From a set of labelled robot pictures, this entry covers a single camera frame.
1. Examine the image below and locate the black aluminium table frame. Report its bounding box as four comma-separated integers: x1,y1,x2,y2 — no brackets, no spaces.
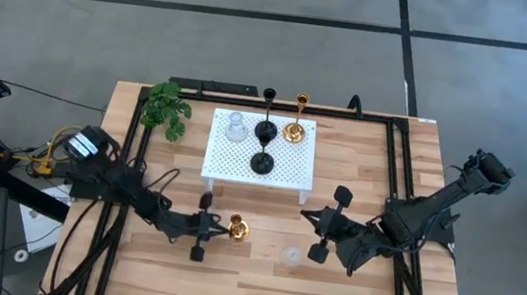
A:
41,73,497,295

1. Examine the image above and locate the gold candlestick holder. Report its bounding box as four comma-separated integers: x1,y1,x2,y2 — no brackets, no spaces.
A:
225,212,252,244
280,90,312,147

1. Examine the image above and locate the black floor support beam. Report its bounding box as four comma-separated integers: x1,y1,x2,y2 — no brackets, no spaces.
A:
0,144,78,224

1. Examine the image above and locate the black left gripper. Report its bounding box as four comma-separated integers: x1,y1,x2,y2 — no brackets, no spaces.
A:
163,187,233,266

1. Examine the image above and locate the white perforated shelf riser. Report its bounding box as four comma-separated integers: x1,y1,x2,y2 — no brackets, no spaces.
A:
196,105,322,208

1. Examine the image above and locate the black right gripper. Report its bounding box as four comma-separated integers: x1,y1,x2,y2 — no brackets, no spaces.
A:
295,181,365,270

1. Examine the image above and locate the black candlestick holder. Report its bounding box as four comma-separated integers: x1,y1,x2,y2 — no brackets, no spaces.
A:
252,86,285,144
247,129,279,178

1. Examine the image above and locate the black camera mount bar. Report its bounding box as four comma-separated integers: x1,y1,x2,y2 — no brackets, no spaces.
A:
168,75,261,100

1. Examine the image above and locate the white paper sheet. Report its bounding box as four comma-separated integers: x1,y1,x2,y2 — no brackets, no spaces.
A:
12,177,75,259

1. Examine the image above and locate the black hook bracket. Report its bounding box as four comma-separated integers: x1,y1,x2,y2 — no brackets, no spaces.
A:
346,93,366,118

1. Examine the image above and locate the thin black cable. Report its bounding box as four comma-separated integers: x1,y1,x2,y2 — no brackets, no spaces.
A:
0,78,110,114

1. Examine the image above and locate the green artificial plant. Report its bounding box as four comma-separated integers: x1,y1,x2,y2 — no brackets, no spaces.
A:
137,78,197,145

